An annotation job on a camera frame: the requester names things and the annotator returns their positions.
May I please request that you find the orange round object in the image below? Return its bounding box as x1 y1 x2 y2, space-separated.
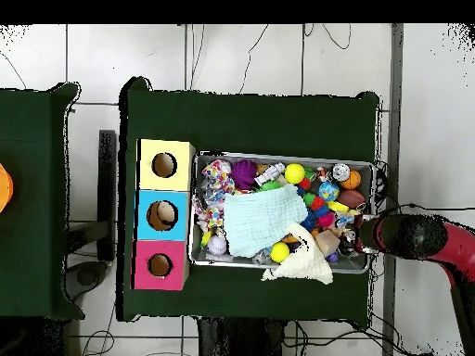
0 162 15 214

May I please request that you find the white baseball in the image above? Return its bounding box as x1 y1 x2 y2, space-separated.
206 235 228 256

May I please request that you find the purple spiky ball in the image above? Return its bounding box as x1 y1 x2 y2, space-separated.
230 159 259 191

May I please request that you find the brown toy football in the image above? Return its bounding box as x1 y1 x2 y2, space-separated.
336 189 366 210

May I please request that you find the black cable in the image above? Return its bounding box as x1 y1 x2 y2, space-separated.
374 201 475 218

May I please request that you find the shallow clear mesh bin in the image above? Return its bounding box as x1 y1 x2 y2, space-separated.
187 150 376 275

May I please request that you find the dark grey floor base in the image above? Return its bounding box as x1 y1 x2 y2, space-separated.
64 261 109 301

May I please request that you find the yellow ball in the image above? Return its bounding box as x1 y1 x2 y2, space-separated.
269 241 291 263
284 163 306 185

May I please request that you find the cream waffle cloth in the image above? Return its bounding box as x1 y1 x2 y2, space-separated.
260 221 334 286

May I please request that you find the blue globe ball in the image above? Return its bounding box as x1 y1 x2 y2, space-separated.
317 181 340 202

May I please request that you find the silver drink can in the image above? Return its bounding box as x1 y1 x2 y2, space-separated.
329 163 352 183

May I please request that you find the colourful confetti print packet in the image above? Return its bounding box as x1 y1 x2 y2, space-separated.
192 159 237 233

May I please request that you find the black pedestal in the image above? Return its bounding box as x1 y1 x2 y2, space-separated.
196 316 287 356

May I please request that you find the wooden box with three holes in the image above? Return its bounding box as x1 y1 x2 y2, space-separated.
131 138 197 292

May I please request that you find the mint waffle cloth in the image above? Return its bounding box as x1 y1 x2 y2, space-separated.
223 184 309 259

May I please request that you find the silver toy camera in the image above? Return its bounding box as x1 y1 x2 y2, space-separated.
253 161 286 187

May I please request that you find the dark green tablecloth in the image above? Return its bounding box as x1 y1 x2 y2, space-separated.
0 82 84 321
116 76 381 323

